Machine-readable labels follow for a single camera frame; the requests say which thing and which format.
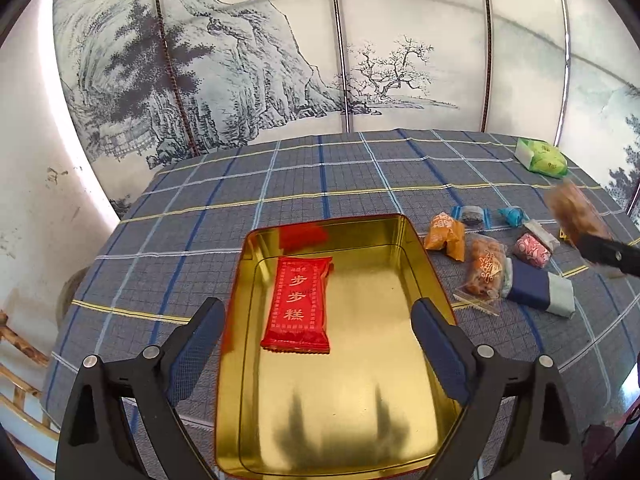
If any brown snack bag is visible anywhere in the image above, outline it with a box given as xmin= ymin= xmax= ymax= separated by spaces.
xmin=544 ymin=179 xmax=613 ymax=248

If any grey snack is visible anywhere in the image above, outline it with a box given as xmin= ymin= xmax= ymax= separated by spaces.
xmin=523 ymin=219 xmax=560 ymax=254

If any clear fried snack bag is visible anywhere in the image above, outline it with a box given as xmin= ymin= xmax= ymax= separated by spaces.
xmin=454 ymin=233 xmax=506 ymax=316

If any orange snack packet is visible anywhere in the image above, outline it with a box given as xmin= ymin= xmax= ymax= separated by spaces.
xmin=423 ymin=212 xmax=465 ymax=262

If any plaid blue grey tablecloth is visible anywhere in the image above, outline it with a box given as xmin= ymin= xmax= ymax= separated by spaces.
xmin=41 ymin=128 xmax=640 ymax=480

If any pink wrapped snack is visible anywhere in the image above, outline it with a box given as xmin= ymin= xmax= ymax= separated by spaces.
xmin=512 ymin=233 xmax=551 ymax=269

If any navy white snack packet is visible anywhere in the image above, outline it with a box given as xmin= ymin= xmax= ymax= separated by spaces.
xmin=501 ymin=258 xmax=576 ymax=318

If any teal wrapped candy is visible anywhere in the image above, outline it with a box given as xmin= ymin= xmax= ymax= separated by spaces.
xmin=498 ymin=206 xmax=526 ymax=228

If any green tissue pack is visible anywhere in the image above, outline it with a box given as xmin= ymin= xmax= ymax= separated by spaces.
xmin=514 ymin=138 xmax=568 ymax=179

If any wooden chair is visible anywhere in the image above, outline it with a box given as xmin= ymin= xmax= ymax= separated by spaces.
xmin=1 ymin=311 xmax=60 ymax=479

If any blue-ended dark candy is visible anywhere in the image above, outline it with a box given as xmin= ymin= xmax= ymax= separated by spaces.
xmin=450 ymin=205 xmax=492 ymax=229

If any gold red snack tin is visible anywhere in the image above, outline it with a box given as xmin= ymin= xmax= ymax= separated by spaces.
xmin=215 ymin=214 xmax=460 ymax=479

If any red snack packet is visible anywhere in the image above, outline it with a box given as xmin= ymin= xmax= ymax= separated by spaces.
xmin=260 ymin=257 xmax=333 ymax=354

